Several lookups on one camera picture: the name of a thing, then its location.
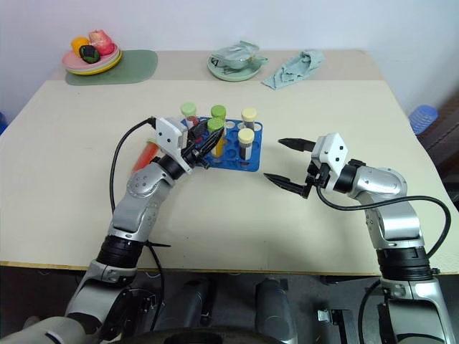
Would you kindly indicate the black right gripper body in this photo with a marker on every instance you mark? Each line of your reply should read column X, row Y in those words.
column 319, row 175

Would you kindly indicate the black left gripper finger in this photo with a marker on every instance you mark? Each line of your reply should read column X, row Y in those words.
column 215, row 139
column 204, row 155

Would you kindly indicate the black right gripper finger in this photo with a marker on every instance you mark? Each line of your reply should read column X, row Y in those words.
column 290, row 183
column 299, row 144

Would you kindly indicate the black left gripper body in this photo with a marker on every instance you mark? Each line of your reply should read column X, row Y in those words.
column 195, row 134

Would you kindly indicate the green-capped yellow test tube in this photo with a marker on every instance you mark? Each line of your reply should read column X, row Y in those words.
column 215, row 124

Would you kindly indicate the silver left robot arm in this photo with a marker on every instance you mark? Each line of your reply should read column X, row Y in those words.
column 140, row 211

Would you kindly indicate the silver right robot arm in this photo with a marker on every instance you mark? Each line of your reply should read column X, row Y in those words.
column 394, row 215

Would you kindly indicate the green-capped red test tube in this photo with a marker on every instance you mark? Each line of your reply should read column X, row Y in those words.
column 188, row 108

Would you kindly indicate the yellow-capped dark test tube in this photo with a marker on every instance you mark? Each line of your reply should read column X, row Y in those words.
column 249, row 115
column 246, row 136

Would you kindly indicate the blue test tube rack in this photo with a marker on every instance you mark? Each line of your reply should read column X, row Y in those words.
column 256, row 157

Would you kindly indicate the pale green saucer plate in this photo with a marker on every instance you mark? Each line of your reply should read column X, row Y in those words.
column 233, row 75

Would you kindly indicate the teal crumpled cloth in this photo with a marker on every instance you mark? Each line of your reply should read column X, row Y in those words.
column 294, row 70

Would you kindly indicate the pale green cup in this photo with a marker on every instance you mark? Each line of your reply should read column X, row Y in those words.
column 233, row 63

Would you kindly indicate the green placemat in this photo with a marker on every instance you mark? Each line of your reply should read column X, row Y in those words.
column 138, row 68

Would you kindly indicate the stack of coloured plates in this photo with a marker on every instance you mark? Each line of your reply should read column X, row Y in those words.
column 107, row 69

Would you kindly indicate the light green plate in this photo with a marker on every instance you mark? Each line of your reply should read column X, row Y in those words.
column 114, row 59

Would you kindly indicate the blue plastic stool stack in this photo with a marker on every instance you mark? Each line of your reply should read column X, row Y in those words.
column 423, row 118

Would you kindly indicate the dark rounded shape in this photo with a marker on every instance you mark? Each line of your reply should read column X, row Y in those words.
column 274, row 308

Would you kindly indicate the dark brown furniture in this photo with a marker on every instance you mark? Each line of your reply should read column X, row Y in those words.
column 446, row 143

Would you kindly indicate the pink toy fruit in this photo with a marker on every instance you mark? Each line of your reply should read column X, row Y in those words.
column 102, row 41

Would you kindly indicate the black and green toy fruit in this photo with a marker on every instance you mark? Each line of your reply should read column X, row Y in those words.
column 89, row 53

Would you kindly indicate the pink plate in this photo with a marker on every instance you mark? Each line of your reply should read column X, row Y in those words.
column 71, row 60

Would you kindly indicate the orange toy fruit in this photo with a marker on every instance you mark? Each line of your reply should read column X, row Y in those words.
column 79, row 43

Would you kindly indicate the dark curved base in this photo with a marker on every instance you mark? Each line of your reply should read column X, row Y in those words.
column 201, row 337

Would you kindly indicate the blue object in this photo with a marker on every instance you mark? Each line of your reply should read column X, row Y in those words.
column 2, row 123

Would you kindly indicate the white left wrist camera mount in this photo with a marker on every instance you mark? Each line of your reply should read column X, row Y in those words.
column 168, row 138

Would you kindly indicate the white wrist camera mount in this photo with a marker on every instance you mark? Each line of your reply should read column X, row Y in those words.
column 168, row 138
column 333, row 150

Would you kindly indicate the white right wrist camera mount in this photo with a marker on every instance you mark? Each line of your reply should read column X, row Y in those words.
column 333, row 150

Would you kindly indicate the metal caster bracket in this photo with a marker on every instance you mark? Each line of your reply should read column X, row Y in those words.
column 331, row 317

